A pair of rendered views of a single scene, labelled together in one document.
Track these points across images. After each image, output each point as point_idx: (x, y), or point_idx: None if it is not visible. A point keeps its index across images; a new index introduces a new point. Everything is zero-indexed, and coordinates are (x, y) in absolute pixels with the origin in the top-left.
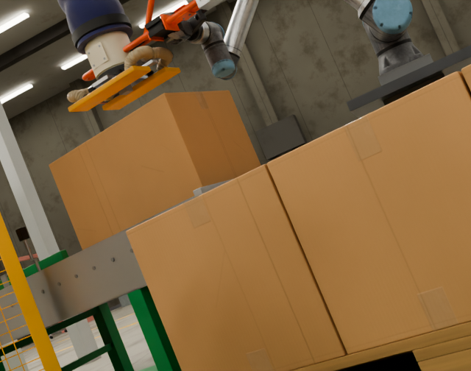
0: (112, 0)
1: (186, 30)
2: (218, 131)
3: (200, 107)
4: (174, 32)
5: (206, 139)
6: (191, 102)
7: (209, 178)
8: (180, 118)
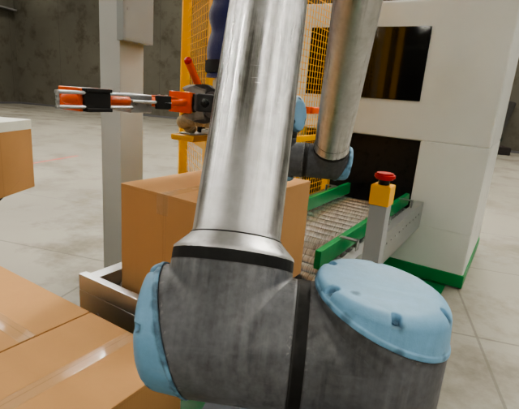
0: (218, 40)
1: (208, 112)
2: (165, 242)
3: (156, 210)
4: (186, 114)
5: (146, 242)
6: (147, 202)
7: (130, 272)
8: (126, 211)
